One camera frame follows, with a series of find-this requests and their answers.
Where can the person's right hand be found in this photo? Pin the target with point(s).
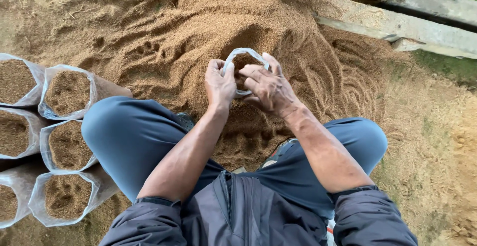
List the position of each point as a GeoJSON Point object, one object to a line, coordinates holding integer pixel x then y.
{"type": "Point", "coordinates": [274, 89]}

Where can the person's left hand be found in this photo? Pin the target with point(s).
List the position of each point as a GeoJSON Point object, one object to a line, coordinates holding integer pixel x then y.
{"type": "Point", "coordinates": [219, 87]}

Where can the small clear plastic bag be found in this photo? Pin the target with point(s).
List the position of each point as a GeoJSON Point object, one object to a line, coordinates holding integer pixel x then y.
{"type": "Point", "coordinates": [243, 50]}

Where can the dark left shoe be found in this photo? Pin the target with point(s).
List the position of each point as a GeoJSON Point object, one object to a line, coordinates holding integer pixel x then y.
{"type": "Point", "coordinates": [185, 121]}

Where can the dark shoe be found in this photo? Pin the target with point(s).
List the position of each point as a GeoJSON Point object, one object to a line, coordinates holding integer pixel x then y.
{"type": "Point", "coordinates": [277, 152]}
{"type": "Point", "coordinates": [185, 121]}

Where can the dark right shoe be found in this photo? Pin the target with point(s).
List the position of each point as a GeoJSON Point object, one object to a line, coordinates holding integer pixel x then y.
{"type": "Point", "coordinates": [277, 152]}

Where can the heap of brown sawdust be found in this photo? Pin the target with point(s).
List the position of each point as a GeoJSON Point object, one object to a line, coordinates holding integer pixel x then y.
{"type": "Point", "coordinates": [179, 33]}

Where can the blue-grey trousers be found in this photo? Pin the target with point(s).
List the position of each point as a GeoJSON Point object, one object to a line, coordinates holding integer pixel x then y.
{"type": "Point", "coordinates": [130, 138]}

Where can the dark grey zip jacket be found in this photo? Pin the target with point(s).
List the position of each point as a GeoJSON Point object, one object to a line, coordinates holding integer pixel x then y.
{"type": "Point", "coordinates": [261, 216]}

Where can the grey concrete beam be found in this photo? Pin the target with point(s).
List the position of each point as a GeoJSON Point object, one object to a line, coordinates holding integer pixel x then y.
{"type": "Point", "coordinates": [410, 29]}
{"type": "Point", "coordinates": [439, 3]}

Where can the group of filled plastic bags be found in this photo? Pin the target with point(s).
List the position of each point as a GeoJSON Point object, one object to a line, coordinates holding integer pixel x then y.
{"type": "Point", "coordinates": [67, 93]}

